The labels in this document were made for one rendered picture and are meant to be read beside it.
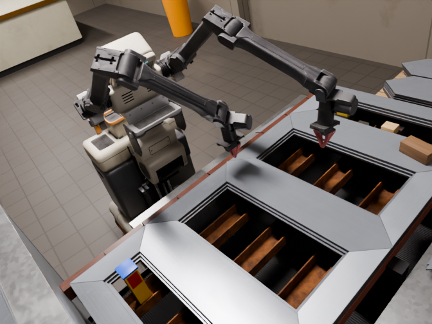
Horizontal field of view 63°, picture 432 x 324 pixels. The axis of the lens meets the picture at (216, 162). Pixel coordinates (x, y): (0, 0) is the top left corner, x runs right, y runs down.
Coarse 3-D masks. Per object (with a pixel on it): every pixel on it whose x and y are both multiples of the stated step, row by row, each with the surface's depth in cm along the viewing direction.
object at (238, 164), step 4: (236, 160) 157; (240, 160) 157; (244, 160) 156; (248, 160) 155; (232, 164) 156; (236, 164) 155; (240, 164) 154; (244, 164) 154; (228, 168) 154; (232, 168) 153; (236, 168) 153; (240, 168) 152; (228, 172) 152; (232, 172) 151; (236, 172) 151; (228, 176) 150
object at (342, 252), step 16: (384, 112) 165; (400, 112) 160; (336, 144) 152; (368, 160) 143; (240, 192) 143; (272, 208) 132; (384, 208) 122; (288, 224) 127; (320, 240) 119; (144, 256) 127; (224, 256) 120; (160, 272) 120; (112, 288) 121; (176, 288) 115; (192, 304) 109; (288, 304) 104; (208, 320) 104; (336, 320) 97
